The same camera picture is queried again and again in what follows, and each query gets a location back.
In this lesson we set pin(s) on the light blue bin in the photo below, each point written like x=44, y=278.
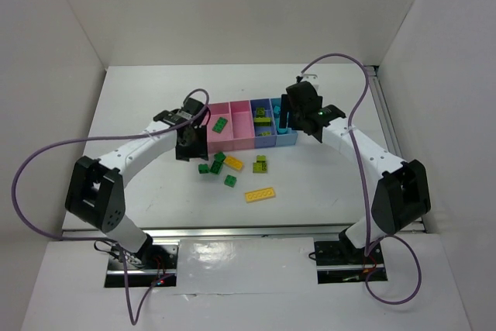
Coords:
x=287, y=139

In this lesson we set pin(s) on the dark green upturned lego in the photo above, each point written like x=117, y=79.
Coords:
x=216, y=167

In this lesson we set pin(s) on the aluminium right rail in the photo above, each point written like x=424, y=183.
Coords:
x=383, y=111

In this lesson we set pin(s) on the lime long lego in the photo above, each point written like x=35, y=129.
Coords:
x=262, y=121

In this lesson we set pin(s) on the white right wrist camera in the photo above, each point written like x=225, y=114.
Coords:
x=313, y=79

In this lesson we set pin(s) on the dark green long lego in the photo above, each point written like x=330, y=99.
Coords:
x=220, y=125

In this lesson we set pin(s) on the lime stacked lego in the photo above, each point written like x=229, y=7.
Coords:
x=260, y=165

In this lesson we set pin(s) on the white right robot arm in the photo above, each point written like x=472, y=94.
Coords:
x=397, y=190

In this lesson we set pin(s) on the yellow long lego plate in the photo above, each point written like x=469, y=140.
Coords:
x=259, y=195

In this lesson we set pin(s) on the aluminium front rail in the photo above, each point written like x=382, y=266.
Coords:
x=220, y=231

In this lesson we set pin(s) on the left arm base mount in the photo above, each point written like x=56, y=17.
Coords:
x=160, y=268

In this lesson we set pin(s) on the small pink bin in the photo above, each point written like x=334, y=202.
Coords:
x=242, y=125

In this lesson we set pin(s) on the dark green square lego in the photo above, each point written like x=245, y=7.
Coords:
x=220, y=157

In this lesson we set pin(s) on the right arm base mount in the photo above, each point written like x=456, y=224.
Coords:
x=340, y=263

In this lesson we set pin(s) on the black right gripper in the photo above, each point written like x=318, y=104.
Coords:
x=289, y=104

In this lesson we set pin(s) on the small dark green lego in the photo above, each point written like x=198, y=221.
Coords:
x=203, y=168

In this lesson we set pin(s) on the dark blue bin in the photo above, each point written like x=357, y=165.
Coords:
x=264, y=141

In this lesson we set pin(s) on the aluminium rail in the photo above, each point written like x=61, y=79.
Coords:
x=220, y=231
x=383, y=111

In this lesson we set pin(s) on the dark green lego right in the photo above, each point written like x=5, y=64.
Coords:
x=230, y=180

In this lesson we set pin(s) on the large pink bin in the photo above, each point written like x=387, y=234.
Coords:
x=222, y=141

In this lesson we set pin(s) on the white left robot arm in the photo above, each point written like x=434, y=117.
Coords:
x=96, y=193

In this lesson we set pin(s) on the yellow short lego brick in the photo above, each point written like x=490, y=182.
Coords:
x=233, y=163

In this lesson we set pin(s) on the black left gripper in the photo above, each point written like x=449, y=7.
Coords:
x=191, y=151

